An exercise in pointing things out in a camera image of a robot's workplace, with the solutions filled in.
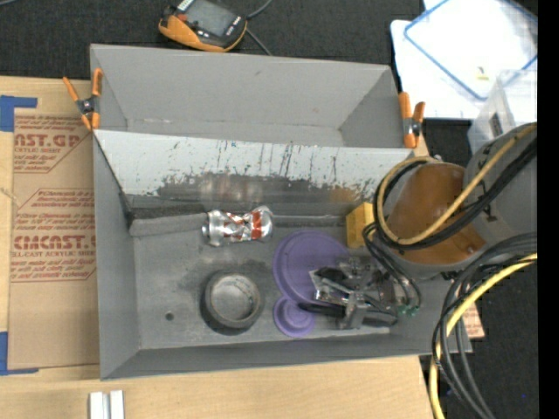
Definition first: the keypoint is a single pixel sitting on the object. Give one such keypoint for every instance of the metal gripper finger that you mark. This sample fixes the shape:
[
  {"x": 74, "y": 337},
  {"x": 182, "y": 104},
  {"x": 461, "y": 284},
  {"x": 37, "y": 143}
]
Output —
[
  {"x": 354, "y": 312},
  {"x": 329, "y": 286}
]

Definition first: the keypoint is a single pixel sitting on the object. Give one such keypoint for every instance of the black marker pen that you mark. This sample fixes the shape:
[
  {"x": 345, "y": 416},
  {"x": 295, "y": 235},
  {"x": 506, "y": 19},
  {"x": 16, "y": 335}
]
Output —
[{"x": 319, "y": 308}]

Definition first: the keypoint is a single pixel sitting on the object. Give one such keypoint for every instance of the large purple plate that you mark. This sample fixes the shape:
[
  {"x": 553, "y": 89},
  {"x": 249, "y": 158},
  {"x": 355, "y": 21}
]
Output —
[{"x": 297, "y": 256}]

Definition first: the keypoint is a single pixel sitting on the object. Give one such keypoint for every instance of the small purple lid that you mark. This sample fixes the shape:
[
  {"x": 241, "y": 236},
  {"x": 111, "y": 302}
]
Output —
[{"x": 290, "y": 321}]

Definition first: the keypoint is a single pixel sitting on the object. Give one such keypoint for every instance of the yellow sponge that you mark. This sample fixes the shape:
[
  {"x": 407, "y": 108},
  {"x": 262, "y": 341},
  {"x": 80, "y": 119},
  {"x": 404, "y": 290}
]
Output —
[{"x": 358, "y": 227}]

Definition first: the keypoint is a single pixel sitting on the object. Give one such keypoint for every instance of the crushed silver and red can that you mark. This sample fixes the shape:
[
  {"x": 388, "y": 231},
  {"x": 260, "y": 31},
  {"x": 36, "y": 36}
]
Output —
[{"x": 238, "y": 227}]

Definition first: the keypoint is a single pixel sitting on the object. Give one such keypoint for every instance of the grey tape roll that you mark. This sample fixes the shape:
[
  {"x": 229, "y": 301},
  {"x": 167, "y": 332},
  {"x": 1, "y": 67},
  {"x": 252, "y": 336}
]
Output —
[{"x": 209, "y": 308}]

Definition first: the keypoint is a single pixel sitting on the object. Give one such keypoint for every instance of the grey metal bin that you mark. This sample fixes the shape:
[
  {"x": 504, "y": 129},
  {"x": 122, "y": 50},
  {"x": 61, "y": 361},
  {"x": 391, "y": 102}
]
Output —
[{"x": 174, "y": 242}]

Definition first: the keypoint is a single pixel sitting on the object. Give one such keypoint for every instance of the brown cardboard board, red print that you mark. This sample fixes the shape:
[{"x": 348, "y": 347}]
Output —
[{"x": 52, "y": 304}]

